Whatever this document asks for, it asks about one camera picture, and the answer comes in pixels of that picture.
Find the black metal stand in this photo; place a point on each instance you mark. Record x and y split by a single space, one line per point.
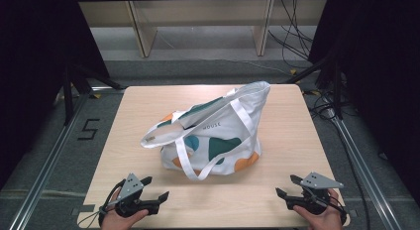
68 97
336 91

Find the aluminium floor rail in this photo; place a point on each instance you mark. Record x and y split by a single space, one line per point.
46 170
366 170

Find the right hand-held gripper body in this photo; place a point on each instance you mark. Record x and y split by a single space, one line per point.
317 183

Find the black curtain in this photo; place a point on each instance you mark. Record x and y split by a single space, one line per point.
33 74
383 74

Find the white tote bag coloured shapes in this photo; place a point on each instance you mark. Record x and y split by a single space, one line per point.
218 137

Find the light wooden shelf unit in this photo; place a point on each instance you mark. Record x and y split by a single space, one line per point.
145 41

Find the person's right hand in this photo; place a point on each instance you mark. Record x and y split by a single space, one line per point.
325 220

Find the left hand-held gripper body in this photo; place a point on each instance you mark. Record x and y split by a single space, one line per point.
132 190

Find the yellow tape piece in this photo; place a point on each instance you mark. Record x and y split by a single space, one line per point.
294 71
97 95

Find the person's left hand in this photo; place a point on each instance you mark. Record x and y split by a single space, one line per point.
115 221

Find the black tape floor mark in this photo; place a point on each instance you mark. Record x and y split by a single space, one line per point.
88 129

